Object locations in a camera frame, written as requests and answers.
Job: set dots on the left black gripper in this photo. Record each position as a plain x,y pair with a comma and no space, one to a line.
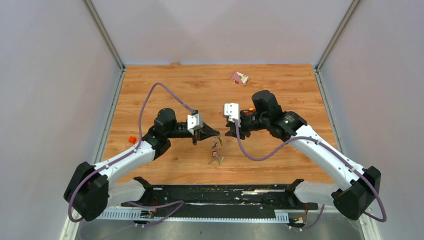
206,132

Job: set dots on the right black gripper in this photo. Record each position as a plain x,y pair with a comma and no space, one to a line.
233,132

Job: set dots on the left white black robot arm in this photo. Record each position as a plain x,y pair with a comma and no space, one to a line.
94,187

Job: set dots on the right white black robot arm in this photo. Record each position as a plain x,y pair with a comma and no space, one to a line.
355,190

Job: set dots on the toy brick car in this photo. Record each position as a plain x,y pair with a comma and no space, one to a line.
250,111

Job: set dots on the pink picture block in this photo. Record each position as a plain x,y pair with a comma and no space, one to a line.
239,78

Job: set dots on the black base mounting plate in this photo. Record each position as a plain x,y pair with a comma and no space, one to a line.
235,201

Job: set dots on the orange red brick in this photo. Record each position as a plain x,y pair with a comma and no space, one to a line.
132,139

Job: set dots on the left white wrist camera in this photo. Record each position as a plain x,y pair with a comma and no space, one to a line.
194,122

